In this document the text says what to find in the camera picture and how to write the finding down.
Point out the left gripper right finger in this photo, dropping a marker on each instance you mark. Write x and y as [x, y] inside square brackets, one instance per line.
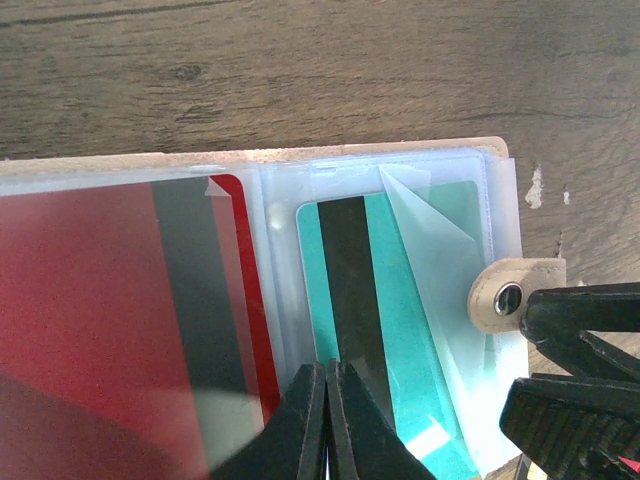
[361, 443]

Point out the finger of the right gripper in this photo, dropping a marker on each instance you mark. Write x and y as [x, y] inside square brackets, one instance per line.
[561, 323]
[575, 427]

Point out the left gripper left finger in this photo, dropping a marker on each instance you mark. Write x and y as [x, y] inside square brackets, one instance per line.
[292, 445]

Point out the red card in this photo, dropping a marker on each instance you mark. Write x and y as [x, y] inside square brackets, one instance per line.
[134, 342]

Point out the beige leather card holder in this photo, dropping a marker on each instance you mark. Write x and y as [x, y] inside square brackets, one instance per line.
[277, 182]

